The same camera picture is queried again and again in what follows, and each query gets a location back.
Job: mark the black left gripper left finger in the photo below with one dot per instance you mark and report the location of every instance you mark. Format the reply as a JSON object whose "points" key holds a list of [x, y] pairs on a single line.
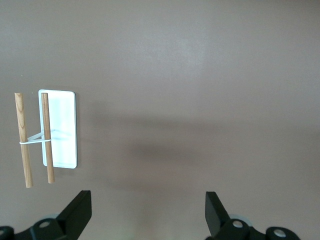
{"points": [[75, 215]]}

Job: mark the white towel rack base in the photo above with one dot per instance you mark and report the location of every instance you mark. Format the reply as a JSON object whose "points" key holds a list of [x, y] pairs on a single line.
{"points": [[63, 125]]}

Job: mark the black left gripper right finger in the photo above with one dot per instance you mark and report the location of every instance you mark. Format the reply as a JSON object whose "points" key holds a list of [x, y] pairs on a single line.
{"points": [[217, 217]]}

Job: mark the wooden rack rod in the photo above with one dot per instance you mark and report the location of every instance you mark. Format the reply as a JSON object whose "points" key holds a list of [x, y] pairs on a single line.
{"points": [[47, 150], [23, 125]]}

